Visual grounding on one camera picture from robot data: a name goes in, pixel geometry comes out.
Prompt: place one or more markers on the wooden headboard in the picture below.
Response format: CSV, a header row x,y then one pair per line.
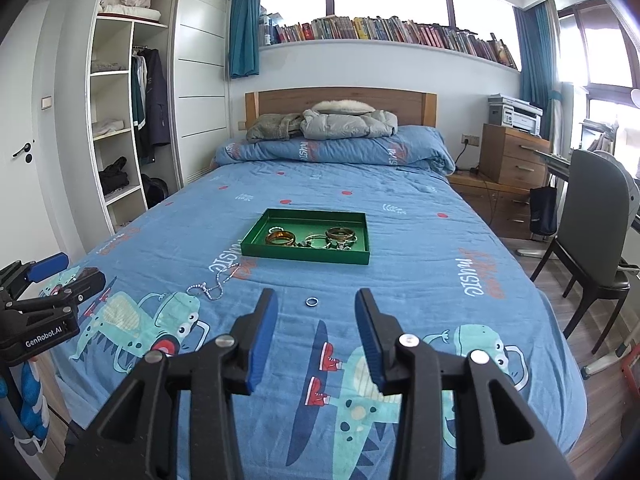
x,y
280,102

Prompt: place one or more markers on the short blue curtain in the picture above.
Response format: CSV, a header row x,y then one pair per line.
x,y
245,30

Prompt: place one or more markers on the grey chair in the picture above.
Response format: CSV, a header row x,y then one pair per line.
x,y
590,220

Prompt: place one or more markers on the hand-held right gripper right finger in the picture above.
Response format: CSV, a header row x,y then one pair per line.
x,y
372,340

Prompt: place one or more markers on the white wardrobe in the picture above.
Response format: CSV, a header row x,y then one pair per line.
x,y
205,85

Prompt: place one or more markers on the desk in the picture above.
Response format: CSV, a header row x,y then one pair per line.
x,y
552,156

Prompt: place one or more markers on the folded grey clothes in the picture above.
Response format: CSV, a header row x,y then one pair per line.
x,y
109,66

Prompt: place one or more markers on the green white hanging garment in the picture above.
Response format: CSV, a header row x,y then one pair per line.
x,y
138,95

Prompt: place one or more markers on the side window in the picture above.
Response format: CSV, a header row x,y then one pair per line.
x,y
610,60

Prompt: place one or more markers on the olive jacket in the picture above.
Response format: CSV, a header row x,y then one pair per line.
x,y
270,129

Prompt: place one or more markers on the dark brown bangle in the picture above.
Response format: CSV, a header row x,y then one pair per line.
x,y
330,235

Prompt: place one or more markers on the folded white clothes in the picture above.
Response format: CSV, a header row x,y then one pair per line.
x,y
107,127

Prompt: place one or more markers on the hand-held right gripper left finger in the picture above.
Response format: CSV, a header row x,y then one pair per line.
x,y
260,340

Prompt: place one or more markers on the low wooden table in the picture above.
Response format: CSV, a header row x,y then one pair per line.
x,y
475,190

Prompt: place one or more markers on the folded blue duvet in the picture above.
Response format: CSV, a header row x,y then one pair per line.
x,y
350,152

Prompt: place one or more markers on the silver bangle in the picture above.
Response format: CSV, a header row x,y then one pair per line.
x,y
306,241

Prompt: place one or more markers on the wooden drawer cabinet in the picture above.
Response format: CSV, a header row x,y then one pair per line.
x,y
510,157

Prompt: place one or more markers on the long blue curtain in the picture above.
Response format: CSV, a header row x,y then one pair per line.
x,y
535,50

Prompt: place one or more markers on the dark hanging coat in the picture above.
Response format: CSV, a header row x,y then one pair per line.
x,y
157,100

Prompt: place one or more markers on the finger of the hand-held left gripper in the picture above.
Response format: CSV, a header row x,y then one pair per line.
x,y
47,266
82,284

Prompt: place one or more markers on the black bag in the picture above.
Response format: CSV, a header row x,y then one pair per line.
x,y
543,212

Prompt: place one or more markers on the amber bangle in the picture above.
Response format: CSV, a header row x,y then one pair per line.
x,y
287,240

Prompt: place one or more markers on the row of books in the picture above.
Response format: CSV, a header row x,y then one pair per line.
x,y
400,30

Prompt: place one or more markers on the white printer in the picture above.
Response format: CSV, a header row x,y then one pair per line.
x,y
515,115

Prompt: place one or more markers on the white door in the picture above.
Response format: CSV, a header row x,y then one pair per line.
x,y
40,185

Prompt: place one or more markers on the green tray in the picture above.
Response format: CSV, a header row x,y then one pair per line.
x,y
305,220

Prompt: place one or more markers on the blue printed bed cover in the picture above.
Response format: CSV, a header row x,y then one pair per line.
x,y
400,240

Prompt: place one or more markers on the wall socket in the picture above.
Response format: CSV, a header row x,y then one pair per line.
x,y
470,139

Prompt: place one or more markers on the person's left hand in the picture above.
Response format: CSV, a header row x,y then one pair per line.
x,y
32,400

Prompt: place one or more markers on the grey puffer jacket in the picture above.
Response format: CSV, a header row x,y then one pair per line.
x,y
345,125

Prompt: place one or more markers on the light switch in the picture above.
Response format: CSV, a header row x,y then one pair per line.
x,y
47,102

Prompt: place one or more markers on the black backpack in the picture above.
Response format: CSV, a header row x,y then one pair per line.
x,y
154,191

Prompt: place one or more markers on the black clothes pile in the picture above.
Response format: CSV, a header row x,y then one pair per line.
x,y
112,177

